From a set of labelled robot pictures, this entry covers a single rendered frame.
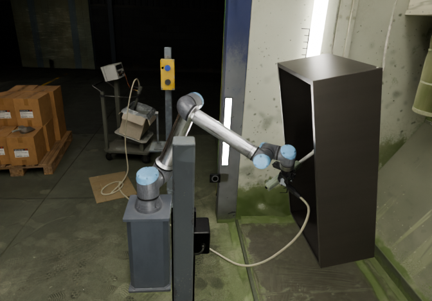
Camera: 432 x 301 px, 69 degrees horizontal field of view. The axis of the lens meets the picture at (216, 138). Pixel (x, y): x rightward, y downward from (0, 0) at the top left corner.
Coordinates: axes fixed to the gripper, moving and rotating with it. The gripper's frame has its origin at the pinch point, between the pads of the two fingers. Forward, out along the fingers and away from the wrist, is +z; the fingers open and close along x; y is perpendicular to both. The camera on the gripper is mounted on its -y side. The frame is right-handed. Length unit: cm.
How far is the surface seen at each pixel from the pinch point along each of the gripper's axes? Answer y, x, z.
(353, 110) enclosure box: 21, 24, -66
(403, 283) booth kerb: 90, 39, 73
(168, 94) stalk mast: -129, -12, -3
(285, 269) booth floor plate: 28, -19, 78
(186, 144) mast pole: 35, -74, -134
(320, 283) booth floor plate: 52, -7, 75
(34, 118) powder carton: -299, -130, 73
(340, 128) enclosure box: 21, 16, -59
